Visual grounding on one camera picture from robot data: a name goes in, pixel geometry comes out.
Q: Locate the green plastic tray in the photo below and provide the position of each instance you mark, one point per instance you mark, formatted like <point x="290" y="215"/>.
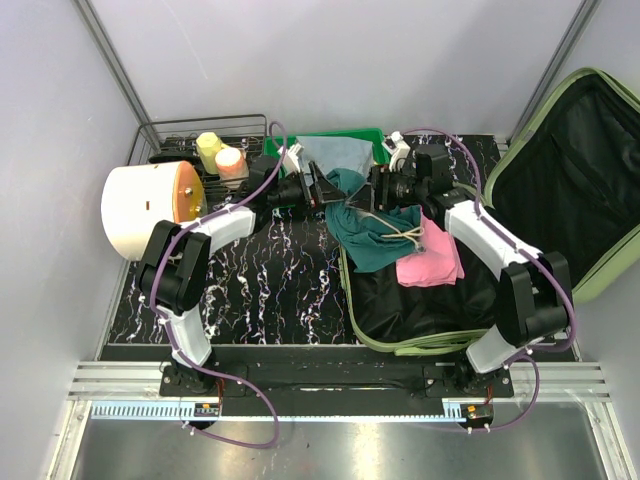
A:
<point x="373" y="135"/>

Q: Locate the grey cloth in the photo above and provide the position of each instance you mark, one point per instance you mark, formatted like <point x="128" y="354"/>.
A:
<point x="330" y="153"/>

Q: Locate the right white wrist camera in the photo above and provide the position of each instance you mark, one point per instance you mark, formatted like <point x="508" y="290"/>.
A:
<point x="397" y="147"/>

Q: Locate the teal cloth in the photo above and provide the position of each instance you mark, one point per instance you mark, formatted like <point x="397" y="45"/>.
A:
<point x="376" y="241"/>

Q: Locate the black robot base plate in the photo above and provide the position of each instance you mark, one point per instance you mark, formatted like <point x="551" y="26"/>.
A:
<point x="236" y="372"/>

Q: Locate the green hard-shell suitcase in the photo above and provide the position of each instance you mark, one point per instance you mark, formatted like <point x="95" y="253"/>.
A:
<point x="568" y="192"/>

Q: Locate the white orange cylindrical container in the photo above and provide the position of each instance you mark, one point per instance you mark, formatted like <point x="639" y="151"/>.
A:
<point x="136" y="198"/>

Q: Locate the black wire rack basket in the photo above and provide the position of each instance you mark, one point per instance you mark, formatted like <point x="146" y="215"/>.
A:
<point x="172" y="140"/>

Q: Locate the yellow plastic bottle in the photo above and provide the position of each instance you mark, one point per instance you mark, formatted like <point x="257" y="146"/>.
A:
<point x="208" y="145"/>

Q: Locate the pink foam cup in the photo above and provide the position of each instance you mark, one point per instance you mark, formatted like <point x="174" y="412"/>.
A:
<point x="232" y="166"/>

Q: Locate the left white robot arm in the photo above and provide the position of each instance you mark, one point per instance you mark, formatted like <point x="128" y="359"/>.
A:
<point x="173" y="269"/>

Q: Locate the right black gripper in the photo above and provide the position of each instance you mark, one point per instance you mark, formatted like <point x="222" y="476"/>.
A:
<point x="381" y="180"/>

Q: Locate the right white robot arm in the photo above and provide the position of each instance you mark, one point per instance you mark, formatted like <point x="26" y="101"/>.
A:
<point x="533" y="298"/>

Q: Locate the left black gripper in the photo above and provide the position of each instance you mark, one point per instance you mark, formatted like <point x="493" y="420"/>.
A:
<point x="327" y="192"/>

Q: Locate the pink cloth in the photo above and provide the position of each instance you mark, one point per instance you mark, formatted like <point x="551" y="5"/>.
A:
<point x="437" y="263"/>

